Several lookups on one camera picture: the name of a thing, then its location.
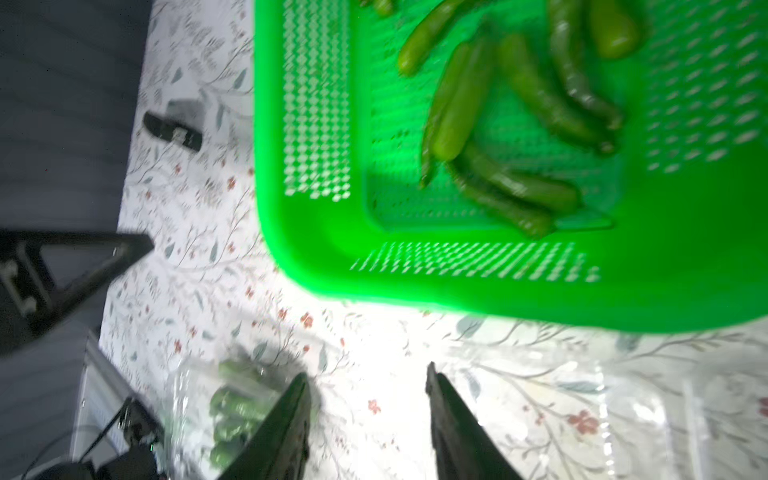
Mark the green plastic basket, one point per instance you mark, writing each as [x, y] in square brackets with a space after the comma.
[673, 237]

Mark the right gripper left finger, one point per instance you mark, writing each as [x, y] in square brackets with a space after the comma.
[280, 447]

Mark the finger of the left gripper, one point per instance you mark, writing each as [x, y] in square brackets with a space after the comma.
[31, 302]

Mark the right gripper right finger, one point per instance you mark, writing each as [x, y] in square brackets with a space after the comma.
[463, 449]

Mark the clear pepper container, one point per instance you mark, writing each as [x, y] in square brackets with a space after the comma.
[190, 426]

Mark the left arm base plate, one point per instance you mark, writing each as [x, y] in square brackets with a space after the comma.
[130, 446]

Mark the black stapler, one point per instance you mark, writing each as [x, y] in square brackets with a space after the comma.
[172, 131]

